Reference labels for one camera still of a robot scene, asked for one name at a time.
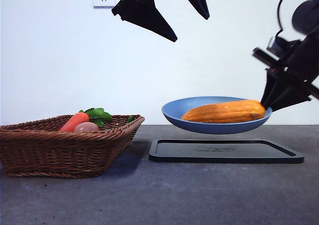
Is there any yellow corn cob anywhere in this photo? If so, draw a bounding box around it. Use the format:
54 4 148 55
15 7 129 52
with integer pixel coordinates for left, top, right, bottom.
180 100 266 124

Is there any blue round plate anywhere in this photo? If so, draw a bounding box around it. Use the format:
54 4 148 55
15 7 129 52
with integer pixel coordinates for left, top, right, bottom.
161 96 273 135

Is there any brown wicker basket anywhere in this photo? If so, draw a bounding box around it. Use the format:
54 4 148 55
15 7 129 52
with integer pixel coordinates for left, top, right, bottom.
0 114 146 179

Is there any black rectangular tray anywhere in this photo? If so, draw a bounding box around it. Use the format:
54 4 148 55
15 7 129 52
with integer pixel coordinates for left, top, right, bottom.
148 138 305 164

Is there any pale brown egg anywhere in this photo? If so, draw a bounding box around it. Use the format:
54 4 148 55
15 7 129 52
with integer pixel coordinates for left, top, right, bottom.
73 122 100 133

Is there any orange carrot with green leaves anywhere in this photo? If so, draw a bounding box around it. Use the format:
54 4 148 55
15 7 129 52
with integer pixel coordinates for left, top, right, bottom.
57 108 113 133

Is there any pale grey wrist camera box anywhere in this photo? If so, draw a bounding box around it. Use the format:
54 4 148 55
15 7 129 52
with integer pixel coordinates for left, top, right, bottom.
266 35 288 54

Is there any black cable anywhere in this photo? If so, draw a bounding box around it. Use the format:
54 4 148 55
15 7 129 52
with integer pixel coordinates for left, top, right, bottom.
276 0 296 36

